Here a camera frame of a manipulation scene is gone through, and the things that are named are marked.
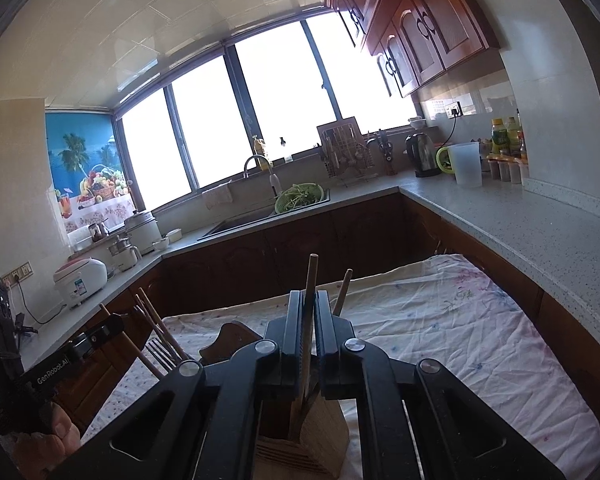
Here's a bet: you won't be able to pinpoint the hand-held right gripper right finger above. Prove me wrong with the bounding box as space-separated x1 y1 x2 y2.
315 290 567 480

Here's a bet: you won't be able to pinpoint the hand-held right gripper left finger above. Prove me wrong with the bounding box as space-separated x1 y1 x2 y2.
50 290 306 480

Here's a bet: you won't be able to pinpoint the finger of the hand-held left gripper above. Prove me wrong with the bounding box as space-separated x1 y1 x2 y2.
70 311 127 358

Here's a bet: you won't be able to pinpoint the wooden handled utensil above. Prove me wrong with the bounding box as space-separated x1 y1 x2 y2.
287 254 321 441
331 268 354 318

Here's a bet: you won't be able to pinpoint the metal fork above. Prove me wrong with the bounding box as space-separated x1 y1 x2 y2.
144 337 181 368

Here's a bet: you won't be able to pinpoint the wooden utensil holder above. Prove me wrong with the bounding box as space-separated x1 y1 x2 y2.
199 322 351 480

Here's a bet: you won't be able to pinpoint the person's left hand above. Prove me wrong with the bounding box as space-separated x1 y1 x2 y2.
10 402 84 480

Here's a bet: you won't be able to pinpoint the white rice cooker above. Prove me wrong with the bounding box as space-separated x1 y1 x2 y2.
52 256 108 308

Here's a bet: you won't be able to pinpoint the wooden base cabinets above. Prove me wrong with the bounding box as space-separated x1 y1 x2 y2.
55 192 600 426

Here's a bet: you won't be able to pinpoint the small white electric pot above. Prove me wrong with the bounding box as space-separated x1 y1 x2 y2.
107 237 143 273

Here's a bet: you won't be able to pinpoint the floral tablecloth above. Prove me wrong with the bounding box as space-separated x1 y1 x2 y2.
87 254 600 480

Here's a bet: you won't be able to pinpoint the steel kitchen sink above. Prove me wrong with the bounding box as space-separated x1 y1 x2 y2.
197 200 331 241

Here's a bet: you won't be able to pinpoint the large white cooker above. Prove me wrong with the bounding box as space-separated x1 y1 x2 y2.
124 210 162 256

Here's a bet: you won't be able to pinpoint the green colander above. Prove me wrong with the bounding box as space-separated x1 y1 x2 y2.
274 183 326 213

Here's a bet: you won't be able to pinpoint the green vegetables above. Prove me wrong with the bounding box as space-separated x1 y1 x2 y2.
277 185 323 208

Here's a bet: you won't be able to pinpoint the white dish cloth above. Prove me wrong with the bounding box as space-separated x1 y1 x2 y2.
201 182 235 211

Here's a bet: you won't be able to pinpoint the chrome faucet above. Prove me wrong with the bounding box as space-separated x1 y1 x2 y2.
242 155 283 198

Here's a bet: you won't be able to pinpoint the knife block with scissors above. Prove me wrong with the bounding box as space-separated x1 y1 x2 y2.
365 130 398 177

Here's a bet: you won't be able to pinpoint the grey stone countertop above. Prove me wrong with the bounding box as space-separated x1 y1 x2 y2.
15 167 600 376

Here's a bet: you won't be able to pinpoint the fruit and palm poster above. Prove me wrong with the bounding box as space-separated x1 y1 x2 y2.
45 111 133 233

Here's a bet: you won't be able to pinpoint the steel electric kettle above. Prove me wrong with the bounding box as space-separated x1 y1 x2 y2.
405 132 443 178

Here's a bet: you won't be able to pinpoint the green cup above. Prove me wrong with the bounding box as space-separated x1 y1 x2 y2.
436 146 456 175

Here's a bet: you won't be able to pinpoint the white plastic jug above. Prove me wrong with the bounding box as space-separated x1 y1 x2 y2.
450 141 482 188

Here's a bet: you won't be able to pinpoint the kitchen window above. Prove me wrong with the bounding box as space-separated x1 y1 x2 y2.
112 10 421 211

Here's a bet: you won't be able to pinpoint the row of spice jars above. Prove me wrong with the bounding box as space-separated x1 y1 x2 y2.
486 155 530 185

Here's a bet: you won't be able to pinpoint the green label bottle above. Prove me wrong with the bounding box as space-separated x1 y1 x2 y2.
490 118 510 157

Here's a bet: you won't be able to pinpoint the yellow label bottle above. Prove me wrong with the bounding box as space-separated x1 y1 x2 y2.
506 116 523 158

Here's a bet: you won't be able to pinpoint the dark sauce bottle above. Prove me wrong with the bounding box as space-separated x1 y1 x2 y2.
516 108 529 161

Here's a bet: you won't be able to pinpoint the wire dish rack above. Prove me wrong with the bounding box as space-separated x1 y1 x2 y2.
316 116 378 181

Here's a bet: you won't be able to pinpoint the wooden wall cabinets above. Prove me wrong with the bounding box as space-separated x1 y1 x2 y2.
322 0 501 98

